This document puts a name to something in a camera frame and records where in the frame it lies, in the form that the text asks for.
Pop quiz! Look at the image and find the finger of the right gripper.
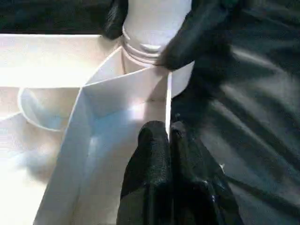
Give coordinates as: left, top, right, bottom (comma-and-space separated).
103, 0, 130, 41
158, 0, 233, 72

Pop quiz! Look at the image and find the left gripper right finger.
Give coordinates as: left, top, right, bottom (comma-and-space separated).
170, 120, 245, 225

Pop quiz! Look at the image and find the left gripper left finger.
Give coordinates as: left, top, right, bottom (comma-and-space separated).
116, 120, 173, 225

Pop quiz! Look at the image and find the white plastic table leg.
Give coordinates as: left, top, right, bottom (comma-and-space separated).
120, 0, 194, 67

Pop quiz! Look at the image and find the white plastic table top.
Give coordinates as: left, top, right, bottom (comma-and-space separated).
0, 34, 195, 225

